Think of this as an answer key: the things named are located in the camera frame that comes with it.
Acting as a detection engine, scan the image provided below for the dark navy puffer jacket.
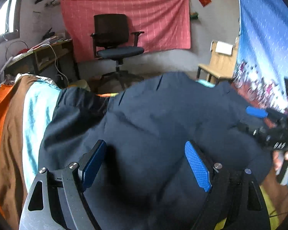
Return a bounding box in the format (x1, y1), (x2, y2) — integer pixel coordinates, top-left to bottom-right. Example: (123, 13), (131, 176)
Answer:
(38, 73), (272, 229)

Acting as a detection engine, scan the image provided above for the light wooden chair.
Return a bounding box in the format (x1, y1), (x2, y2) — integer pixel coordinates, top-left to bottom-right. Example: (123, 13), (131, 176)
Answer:
(196, 37), (239, 84)

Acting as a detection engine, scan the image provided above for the blue patterned hanging curtain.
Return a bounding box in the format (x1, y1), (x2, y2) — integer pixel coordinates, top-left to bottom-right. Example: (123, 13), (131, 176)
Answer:
(234, 0), (288, 113)

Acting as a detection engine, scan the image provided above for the white paper on chair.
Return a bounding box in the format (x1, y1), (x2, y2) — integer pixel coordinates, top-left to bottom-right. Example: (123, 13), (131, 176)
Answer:
(215, 41), (233, 56)

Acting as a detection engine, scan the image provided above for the multicolour striped bed quilt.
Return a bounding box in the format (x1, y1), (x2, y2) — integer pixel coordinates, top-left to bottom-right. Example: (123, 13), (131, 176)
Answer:
(0, 75), (288, 229)

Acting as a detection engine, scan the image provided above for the wooden desk with shelf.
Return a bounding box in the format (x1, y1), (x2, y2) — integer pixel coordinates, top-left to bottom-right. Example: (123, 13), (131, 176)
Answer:
(0, 39), (80, 81)

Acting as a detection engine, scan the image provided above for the black office chair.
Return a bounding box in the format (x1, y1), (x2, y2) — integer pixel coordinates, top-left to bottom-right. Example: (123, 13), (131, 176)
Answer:
(90, 14), (145, 89)

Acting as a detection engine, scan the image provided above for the window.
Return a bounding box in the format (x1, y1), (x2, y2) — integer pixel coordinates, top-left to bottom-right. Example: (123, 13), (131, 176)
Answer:
(0, 0), (22, 43)

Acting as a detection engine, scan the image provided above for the white charging cable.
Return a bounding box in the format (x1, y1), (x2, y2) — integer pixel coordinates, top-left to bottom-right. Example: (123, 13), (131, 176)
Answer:
(39, 43), (70, 87)

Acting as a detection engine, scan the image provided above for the pink checked wall cloth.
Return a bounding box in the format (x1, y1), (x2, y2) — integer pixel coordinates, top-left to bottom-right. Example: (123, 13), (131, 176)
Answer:
(60, 0), (191, 62)

